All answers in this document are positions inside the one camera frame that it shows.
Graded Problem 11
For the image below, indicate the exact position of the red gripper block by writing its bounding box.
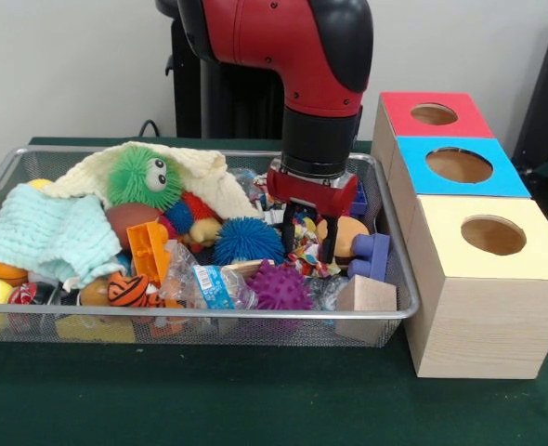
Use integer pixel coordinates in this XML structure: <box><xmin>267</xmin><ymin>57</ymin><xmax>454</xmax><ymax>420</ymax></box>
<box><xmin>266</xmin><ymin>167</ymin><xmax>359</xmax><ymax>265</ymax></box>

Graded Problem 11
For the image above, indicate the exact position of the multicolour fabric knot toy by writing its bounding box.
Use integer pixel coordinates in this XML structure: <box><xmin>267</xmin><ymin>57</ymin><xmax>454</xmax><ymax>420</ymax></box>
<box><xmin>285</xmin><ymin>216</ymin><xmax>343</xmax><ymax>279</ymax></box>

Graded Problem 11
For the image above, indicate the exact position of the cream waffle cloth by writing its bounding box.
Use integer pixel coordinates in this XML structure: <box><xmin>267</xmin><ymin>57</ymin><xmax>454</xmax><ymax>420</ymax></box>
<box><xmin>50</xmin><ymin>140</ymin><xmax>264</xmax><ymax>222</ymax></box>

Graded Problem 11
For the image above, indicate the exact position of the shallow clear mesh bin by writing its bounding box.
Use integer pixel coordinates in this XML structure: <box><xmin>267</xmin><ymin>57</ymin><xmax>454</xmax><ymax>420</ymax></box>
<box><xmin>0</xmin><ymin>144</ymin><xmax>420</xmax><ymax>348</ymax></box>

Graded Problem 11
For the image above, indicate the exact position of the wooden box with three holes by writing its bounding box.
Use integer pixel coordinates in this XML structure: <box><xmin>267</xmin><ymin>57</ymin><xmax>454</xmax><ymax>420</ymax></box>
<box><xmin>370</xmin><ymin>91</ymin><xmax>548</xmax><ymax>381</ymax></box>

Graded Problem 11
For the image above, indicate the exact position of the round tan wooden disc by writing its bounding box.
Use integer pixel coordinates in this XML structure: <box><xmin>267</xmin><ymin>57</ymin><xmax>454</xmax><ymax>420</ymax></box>
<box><xmin>317</xmin><ymin>216</ymin><xmax>371</xmax><ymax>271</ymax></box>

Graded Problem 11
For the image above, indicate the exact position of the purple spiky ball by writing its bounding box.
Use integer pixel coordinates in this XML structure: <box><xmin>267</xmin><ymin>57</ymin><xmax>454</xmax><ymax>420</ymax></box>
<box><xmin>245</xmin><ymin>259</ymin><xmax>313</xmax><ymax>311</ymax></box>

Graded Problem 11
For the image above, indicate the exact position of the blue spiky ball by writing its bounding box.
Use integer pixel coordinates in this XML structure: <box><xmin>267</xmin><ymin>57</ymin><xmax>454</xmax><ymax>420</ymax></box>
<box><xmin>213</xmin><ymin>216</ymin><xmax>287</xmax><ymax>267</ymax></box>

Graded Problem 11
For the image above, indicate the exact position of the purple toy block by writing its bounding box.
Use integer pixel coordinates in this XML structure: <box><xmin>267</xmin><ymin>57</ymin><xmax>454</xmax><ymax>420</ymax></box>
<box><xmin>347</xmin><ymin>233</ymin><xmax>391</xmax><ymax>282</ymax></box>

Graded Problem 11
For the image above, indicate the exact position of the plain wooden cube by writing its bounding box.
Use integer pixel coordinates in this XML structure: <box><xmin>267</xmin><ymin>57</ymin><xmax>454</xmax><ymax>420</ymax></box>
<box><xmin>336</xmin><ymin>273</ymin><xmax>398</xmax><ymax>346</ymax></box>

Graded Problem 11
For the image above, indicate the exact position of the crushed clear plastic bottle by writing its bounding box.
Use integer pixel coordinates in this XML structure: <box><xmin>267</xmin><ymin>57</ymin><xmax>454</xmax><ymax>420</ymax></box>
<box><xmin>160</xmin><ymin>243</ymin><xmax>259</xmax><ymax>311</ymax></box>

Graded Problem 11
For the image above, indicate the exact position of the green fuzzy googly-eyed toy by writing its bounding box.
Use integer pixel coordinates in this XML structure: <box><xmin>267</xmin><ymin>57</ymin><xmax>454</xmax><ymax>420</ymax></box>
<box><xmin>107</xmin><ymin>146</ymin><xmax>185</xmax><ymax>210</ymax></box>

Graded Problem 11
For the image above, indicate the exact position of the orange tiger plush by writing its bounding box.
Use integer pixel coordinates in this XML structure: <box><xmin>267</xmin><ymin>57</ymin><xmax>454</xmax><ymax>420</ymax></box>
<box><xmin>106</xmin><ymin>272</ymin><xmax>163</xmax><ymax>308</ymax></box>

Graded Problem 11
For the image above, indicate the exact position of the light blue waffle cloth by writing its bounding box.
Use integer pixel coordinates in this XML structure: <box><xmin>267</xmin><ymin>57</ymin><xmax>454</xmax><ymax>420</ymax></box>
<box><xmin>0</xmin><ymin>183</ymin><xmax>126</xmax><ymax>290</ymax></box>

